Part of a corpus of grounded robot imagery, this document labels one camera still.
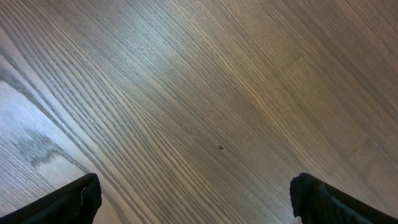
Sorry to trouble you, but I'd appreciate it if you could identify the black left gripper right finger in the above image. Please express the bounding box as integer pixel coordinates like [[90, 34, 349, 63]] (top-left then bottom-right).
[[289, 172, 397, 224]]

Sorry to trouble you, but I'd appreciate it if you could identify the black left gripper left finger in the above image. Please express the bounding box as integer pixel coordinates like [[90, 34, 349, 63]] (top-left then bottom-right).
[[1, 173, 102, 224]]

